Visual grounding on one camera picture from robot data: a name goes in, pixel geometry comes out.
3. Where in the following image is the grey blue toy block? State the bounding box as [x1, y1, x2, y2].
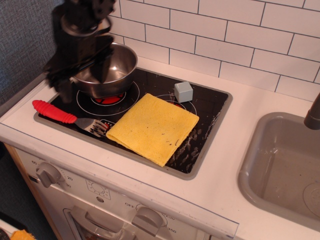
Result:
[174, 81, 193, 103]

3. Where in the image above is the red handled metal fork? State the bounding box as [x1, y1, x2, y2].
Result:
[32, 100, 109, 138]

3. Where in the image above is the grey plastic sink basin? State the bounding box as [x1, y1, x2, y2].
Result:
[238, 112, 320, 231]

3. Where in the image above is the black toy stovetop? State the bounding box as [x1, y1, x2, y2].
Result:
[34, 68, 232, 180]

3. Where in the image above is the grey oven door handle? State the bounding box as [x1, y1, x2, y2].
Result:
[70, 206, 138, 240]

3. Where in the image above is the yellow folded cloth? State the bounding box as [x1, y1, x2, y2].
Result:
[106, 93, 200, 167]

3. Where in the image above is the grey right oven knob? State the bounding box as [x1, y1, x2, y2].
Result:
[131, 207, 164, 237]

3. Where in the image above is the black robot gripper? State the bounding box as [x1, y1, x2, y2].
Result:
[44, 14, 113, 104]

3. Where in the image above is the orange black object on floor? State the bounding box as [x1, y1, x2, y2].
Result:
[10, 229, 36, 240]

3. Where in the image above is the stainless steel pot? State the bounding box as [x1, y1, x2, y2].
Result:
[71, 42, 138, 99]

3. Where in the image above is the grey left oven knob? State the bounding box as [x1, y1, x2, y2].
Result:
[36, 162, 61, 188]

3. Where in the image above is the wooden side post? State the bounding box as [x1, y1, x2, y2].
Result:
[65, 0, 118, 54]

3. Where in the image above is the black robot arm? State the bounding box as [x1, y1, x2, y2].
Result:
[43, 0, 115, 103]

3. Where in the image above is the grey oven knob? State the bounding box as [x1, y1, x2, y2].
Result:
[131, 207, 164, 237]
[36, 162, 61, 188]

